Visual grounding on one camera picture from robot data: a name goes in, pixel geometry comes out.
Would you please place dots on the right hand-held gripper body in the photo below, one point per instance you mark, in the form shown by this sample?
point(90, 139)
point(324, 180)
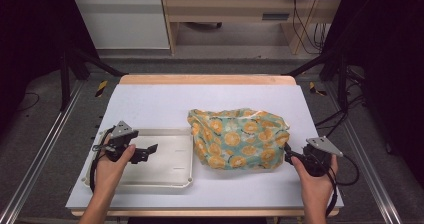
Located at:
point(320, 154)

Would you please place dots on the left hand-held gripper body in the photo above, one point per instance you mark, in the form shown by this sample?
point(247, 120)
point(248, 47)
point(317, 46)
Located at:
point(120, 140)

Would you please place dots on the white plastic tray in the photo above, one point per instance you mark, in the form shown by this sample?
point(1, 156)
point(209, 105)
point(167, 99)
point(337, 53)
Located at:
point(173, 164)

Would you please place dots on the orange slice print bag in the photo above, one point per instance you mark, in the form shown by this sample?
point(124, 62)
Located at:
point(238, 139)

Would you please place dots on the person's left hand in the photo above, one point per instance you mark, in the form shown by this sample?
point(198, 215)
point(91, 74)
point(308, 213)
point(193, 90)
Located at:
point(111, 174)

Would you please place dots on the person's right hand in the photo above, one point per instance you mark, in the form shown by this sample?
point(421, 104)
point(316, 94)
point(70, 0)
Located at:
point(315, 187)

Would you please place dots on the yellow black tape piece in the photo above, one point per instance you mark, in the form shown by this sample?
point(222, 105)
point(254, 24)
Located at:
point(315, 89)
point(101, 88)

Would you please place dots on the black metal stand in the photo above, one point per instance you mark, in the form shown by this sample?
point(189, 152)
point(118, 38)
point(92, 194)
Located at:
point(65, 84)
point(341, 80)

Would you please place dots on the wooden table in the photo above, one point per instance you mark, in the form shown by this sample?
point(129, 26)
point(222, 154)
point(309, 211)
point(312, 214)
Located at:
point(206, 79)

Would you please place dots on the black curtain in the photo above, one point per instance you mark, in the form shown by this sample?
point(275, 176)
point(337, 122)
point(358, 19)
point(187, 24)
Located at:
point(390, 67)
point(30, 34)

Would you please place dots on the white cabinet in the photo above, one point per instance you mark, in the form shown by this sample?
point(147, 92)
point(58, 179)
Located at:
point(123, 20)

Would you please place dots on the light wooden desk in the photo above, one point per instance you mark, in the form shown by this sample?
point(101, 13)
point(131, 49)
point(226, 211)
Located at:
point(233, 7)

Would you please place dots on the aluminium floor rail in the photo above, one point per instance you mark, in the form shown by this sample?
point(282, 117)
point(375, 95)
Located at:
point(36, 164)
point(370, 170)

